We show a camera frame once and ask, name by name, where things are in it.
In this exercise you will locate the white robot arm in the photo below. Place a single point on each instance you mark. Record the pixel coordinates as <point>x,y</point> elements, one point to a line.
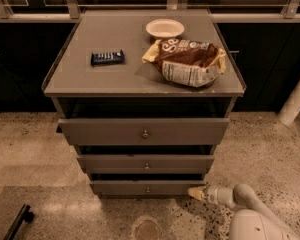
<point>253,220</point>

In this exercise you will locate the black bar on floor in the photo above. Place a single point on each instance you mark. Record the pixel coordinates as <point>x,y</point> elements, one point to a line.
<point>25,215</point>

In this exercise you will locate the metal railing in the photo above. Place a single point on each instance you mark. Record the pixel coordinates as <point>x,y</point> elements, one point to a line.
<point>235,11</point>

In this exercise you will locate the grey drawer cabinet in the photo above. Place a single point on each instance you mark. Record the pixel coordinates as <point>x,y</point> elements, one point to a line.
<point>134,89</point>

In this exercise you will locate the brown chip bag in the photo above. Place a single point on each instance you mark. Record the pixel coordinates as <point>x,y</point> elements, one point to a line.
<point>187,62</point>

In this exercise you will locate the grey top drawer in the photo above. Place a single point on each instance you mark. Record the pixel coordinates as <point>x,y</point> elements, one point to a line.
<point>144,131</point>

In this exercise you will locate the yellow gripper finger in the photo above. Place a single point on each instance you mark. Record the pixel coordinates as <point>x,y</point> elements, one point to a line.
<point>197,193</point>

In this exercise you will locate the blue snack bar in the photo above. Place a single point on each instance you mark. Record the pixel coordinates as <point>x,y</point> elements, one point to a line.
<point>107,58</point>

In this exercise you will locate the grey middle drawer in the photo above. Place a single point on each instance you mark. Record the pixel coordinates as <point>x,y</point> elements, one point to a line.
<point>145,164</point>

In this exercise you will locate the grey bottom drawer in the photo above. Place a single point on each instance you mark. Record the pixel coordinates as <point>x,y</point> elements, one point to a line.
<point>148,185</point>

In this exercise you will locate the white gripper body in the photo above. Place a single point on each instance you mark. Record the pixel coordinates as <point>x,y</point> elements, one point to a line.
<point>212,194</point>

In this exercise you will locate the white bowl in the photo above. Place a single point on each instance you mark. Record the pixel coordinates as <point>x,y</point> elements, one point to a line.
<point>164,28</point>

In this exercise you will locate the grey drawer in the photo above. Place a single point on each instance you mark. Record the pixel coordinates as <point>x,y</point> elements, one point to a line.
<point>144,131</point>
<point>145,164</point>
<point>148,185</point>

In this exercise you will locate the white pillar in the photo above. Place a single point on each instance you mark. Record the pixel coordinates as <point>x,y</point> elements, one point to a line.
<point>291,108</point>

